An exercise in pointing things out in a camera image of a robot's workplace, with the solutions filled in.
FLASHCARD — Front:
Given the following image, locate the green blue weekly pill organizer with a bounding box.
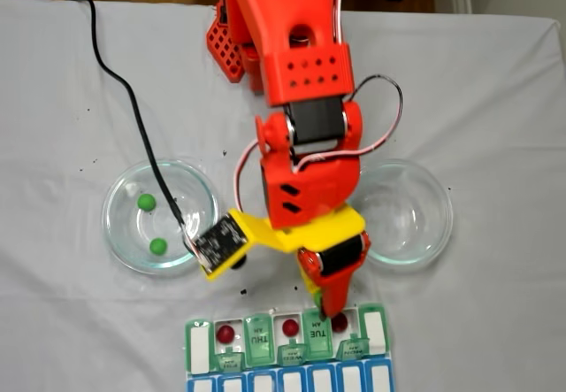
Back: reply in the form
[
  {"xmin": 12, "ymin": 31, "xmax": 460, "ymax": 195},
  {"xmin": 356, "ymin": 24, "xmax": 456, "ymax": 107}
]
[{"xmin": 183, "ymin": 302, "xmax": 397, "ymax": 392}]

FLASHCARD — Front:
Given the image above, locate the glass bowl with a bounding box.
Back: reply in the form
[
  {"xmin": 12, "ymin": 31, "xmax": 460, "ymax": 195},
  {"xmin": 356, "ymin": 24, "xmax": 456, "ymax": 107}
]
[
  {"xmin": 348, "ymin": 158, "xmax": 455, "ymax": 273},
  {"xmin": 101, "ymin": 157, "xmax": 222, "ymax": 276}
]

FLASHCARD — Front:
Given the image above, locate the white tablecloth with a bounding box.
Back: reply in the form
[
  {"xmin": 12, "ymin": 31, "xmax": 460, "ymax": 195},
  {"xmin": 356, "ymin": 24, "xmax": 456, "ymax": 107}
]
[{"xmin": 0, "ymin": 0, "xmax": 566, "ymax": 392}]

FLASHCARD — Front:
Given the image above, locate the white red servo wire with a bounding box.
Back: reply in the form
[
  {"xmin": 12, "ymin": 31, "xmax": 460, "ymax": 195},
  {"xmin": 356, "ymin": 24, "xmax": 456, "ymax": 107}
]
[
  {"xmin": 232, "ymin": 138, "xmax": 260, "ymax": 216},
  {"xmin": 294, "ymin": 74, "xmax": 404, "ymax": 172}
]

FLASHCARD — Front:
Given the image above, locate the black camera cable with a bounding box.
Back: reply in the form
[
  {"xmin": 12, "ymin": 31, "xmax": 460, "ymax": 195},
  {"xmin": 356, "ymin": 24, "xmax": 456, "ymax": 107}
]
[{"xmin": 65, "ymin": 0, "xmax": 195, "ymax": 251}]

